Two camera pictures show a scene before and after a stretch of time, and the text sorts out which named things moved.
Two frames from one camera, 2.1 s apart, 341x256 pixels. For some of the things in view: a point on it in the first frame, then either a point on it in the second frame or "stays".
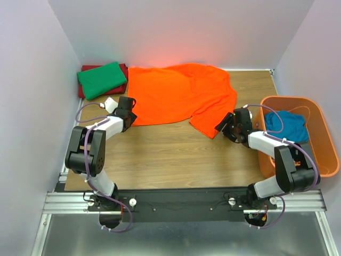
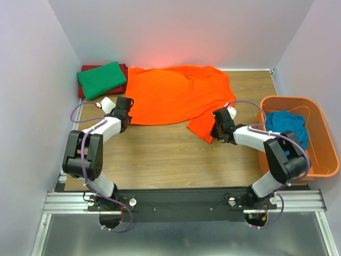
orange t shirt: [173, 93] stays
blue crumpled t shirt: [294, 129] stays
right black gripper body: [231, 130] to [216, 131]
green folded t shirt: [98, 80] stays
